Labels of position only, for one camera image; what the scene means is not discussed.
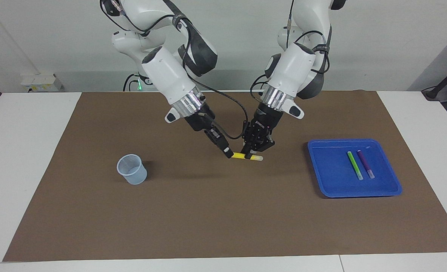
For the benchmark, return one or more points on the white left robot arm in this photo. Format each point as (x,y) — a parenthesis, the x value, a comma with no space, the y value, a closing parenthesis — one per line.
(295,71)

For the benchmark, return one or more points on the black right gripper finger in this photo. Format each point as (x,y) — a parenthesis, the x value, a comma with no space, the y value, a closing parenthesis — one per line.
(223,139)
(218,142)

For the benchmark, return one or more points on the black stand with pole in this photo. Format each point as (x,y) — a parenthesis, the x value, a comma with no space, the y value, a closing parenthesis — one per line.
(440,88)

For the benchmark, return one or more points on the brown table mat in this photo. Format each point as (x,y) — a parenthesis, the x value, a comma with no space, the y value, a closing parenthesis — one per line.
(223,211)

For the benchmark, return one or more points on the blue plastic tray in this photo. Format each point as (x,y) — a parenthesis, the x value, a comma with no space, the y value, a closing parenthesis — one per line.
(340,185)

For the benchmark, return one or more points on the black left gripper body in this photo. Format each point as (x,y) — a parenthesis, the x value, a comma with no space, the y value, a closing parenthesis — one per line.
(265,122)

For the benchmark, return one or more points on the green marker pen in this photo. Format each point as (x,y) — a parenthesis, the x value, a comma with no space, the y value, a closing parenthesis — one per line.
(354,165)

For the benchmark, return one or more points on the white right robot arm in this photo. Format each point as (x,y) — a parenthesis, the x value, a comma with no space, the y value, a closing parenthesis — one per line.
(167,71)

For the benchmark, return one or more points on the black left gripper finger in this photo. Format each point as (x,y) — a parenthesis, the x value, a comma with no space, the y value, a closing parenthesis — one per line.
(267,144)
(249,145)

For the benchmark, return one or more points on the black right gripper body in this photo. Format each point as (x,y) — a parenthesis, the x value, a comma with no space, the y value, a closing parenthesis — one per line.
(201,119)

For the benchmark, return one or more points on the white wall socket box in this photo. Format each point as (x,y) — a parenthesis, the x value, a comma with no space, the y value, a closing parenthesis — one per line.
(38,83)

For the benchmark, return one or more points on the purple marker pen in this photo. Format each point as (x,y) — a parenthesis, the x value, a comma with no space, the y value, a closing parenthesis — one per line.
(365,164)

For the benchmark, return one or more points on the clear plastic cup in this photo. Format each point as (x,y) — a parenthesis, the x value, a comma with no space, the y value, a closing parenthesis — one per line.
(134,175)

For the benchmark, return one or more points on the yellow marker pen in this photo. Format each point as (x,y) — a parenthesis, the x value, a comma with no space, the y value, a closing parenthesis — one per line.
(239,155)

